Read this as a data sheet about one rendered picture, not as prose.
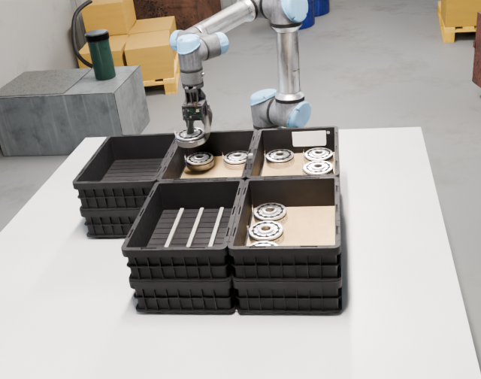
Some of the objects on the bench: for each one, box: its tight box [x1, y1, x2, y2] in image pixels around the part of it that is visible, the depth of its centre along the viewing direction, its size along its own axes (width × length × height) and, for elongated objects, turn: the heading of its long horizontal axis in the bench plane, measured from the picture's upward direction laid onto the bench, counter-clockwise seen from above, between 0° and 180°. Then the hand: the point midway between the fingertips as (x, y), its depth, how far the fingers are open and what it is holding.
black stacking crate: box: [129, 267, 237, 313], centre depth 191 cm, size 40×30×12 cm
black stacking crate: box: [232, 230, 342, 314], centre depth 186 cm, size 40×30×12 cm
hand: (200, 135), depth 215 cm, fingers closed on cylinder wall, 4 cm apart
